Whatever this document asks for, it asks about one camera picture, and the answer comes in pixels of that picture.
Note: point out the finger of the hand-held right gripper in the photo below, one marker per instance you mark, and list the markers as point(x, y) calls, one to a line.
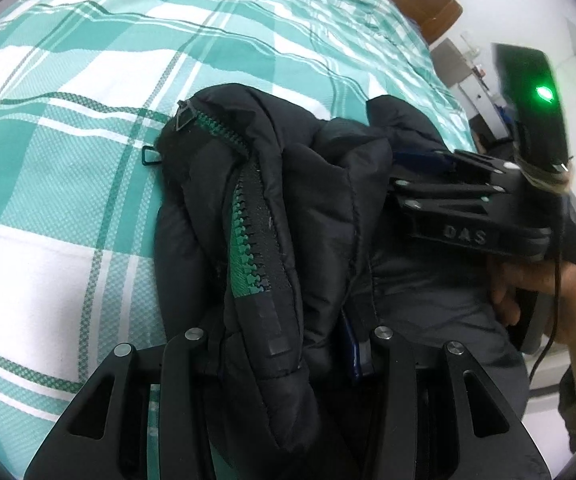
point(427, 159)
point(447, 210)

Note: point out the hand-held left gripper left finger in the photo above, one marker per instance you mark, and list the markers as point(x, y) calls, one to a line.
point(183, 360)

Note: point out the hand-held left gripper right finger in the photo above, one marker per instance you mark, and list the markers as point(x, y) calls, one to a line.
point(360, 360)

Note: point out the black puffer jacket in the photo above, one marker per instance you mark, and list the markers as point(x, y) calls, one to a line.
point(293, 235)

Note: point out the grey nightstand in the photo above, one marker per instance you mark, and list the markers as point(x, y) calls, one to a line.
point(460, 70)

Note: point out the green plaid bed sheet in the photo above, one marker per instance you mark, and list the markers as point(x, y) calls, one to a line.
point(93, 160)

